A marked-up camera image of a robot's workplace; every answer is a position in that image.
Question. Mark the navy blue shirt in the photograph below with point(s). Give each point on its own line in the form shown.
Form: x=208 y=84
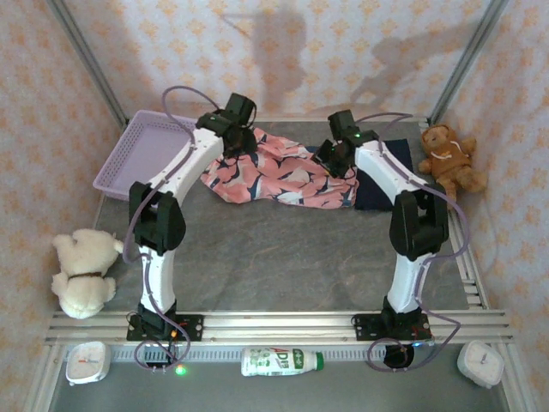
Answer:
x=371 y=197

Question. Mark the aluminium frame post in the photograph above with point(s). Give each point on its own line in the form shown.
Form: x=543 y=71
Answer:
x=468 y=60
x=90 y=60

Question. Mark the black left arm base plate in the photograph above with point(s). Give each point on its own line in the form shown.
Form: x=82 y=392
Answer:
x=193 y=326

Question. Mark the white green plastic bottle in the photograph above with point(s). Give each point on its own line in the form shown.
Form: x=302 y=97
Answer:
x=274 y=361

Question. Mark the aluminium mounting rail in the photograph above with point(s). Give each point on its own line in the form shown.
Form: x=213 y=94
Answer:
x=279 y=326

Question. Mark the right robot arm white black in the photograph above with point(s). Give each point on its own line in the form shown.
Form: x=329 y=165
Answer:
x=403 y=279

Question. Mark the white plush bear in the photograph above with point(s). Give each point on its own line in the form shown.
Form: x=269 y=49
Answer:
x=86 y=266

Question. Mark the white clock red hands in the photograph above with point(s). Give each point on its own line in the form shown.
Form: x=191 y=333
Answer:
x=87 y=362

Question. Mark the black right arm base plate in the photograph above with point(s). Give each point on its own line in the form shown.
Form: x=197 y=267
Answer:
x=362 y=326

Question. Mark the lilac plastic laundry basket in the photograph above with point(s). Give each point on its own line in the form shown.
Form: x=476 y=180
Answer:
x=141 y=150

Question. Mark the aluminium back rail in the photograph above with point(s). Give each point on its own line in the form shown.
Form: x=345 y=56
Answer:
x=291 y=119

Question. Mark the pink floral garment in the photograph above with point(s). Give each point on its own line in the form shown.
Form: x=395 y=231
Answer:
x=279 y=180

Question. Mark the white clock grey hands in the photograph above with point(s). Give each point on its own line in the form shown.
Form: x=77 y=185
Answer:
x=480 y=364

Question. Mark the aluminium frame leg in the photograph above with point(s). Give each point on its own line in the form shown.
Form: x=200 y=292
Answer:
x=517 y=377
x=40 y=382

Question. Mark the brown teddy bear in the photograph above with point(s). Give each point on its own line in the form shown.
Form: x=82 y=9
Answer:
x=450 y=159

